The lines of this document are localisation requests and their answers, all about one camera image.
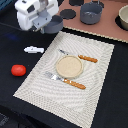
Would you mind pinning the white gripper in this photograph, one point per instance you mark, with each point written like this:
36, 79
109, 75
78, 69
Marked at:
35, 13

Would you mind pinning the grey frying pan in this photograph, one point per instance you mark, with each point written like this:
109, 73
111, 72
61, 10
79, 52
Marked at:
54, 26

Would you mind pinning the black stove burner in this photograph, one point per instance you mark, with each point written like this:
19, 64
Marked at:
67, 14
76, 2

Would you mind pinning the black rear stove burner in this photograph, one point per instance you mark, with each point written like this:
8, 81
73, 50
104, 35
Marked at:
76, 2

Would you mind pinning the brown stove top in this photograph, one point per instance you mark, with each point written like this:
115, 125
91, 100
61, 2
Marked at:
106, 27

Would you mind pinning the grey cooking pot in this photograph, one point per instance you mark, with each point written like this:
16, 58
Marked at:
90, 13

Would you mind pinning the round beige plate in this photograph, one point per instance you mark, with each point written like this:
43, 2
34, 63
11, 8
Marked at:
69, 66

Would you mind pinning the beige bowl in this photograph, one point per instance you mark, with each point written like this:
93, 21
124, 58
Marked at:
123, 14

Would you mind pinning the fork with wooden handle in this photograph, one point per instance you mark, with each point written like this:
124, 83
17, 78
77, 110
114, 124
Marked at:
55, 77

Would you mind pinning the knife with wooden handle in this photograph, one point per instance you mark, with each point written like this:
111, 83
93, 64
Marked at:
80, 56

